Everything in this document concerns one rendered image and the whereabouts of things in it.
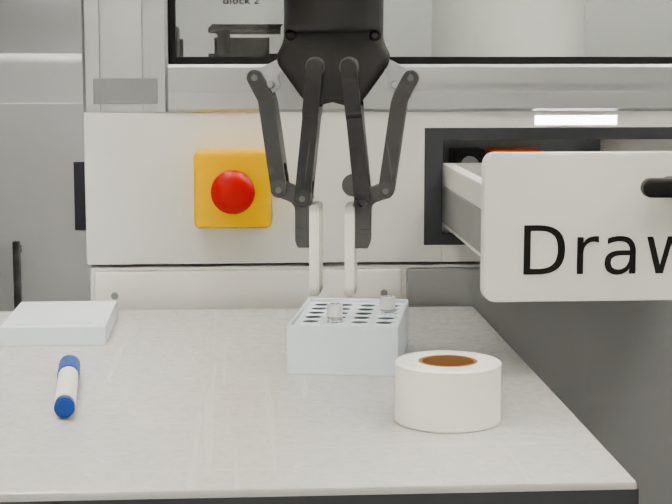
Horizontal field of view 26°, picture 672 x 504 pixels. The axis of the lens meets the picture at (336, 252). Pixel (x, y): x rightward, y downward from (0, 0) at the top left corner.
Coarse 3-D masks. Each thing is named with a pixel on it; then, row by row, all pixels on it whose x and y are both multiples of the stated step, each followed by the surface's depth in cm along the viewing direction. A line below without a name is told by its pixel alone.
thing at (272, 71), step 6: (276, 60) 110; (264, 66) 110; (270, 66) 110; (276, 66) 110; (264, 72) 110; (270, 72) 110; (276, 72) 110; (270, 78) 110; (276, 78) 110; (270, 84) 109; (276, 84) 110; (276, 90) 110
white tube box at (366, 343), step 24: (312, 312) 117; (360, 312) 117; (288, 336) 110; (312, 336) 109; (336, 336) 109; (360, 336) 109; (384, 336) 109; (288, 360) 110; (312, 360) 110; (336, 360) 109; (360, 360) 109; (384, 360) 109
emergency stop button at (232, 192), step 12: (216, 180) 132; (228, 180) 131; (240, 180) 132; (216, 192) 132; (228, 192) 132; (240, 192) 132; (252, 192) 132; (216, 204) 132; (228, 204) 132; (240, 204) 132
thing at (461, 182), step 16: (448, 176) 138; (464, 176) 128; (480, 176) 142; (448, 192) 136; (464, 192) 128; (480, 192) 120; (448, 208) 136; (464, 208) 127; (480, 208) 120; (448, 224) 137; (464, 224) 127; (480, 224) 118; (464, 240) 129; (480, 240) 119; (480, 256) 120
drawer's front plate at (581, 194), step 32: (512, 160) 106; (544, 160) 106; (576, 160) 106; (608, 160) 107; (640, 160) 107; (512, 192) 106; (544, 192) 107; (576, 192) 107; (608, 192) 107; (640, 192) 107; (512, 224) 107; (544, 224) 107; (576, 224) 107; (608, 224) 107; (640, 224) 107; (512, 256) 107; (544, 256) 107; (576, 256) 107; (640, 256) 108; (480, 288) 109; (512, 288) 107; (544, 288) 108; (576, 288) 108; (608, 288) 108; (640, 288) 108
